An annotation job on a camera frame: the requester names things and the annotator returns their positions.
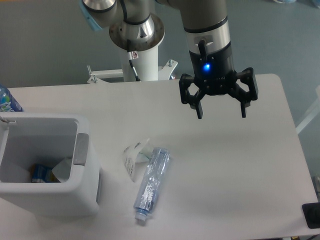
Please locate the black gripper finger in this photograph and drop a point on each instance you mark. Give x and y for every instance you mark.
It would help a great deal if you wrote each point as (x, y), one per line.
(194, 101)
(246, 77)

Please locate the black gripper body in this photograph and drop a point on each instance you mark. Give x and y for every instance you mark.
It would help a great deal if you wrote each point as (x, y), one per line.
(214, 73)

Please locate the crushed clear plastic bottle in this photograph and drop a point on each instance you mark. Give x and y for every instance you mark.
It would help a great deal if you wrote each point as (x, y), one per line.
(150, 187)

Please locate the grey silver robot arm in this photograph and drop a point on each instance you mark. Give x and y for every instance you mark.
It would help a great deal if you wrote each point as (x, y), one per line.
(134, 29)

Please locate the white plastic trash can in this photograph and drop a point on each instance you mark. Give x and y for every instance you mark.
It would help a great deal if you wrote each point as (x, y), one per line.
(28, 140)

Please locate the black device at table edge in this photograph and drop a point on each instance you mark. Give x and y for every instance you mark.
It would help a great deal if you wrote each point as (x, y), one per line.
(311, 213)

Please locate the blue yellow snack packet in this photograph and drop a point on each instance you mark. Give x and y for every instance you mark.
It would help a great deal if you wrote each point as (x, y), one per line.
(42, 174)

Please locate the blue labelled drink bottle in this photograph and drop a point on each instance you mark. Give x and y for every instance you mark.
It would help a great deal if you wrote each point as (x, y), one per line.
(7, 102)

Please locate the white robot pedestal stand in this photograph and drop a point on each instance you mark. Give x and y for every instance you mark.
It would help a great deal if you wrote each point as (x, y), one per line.
(136, 66)

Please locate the white frame at right edge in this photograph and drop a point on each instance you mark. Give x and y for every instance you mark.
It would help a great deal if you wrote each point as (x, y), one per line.
(309, 114)

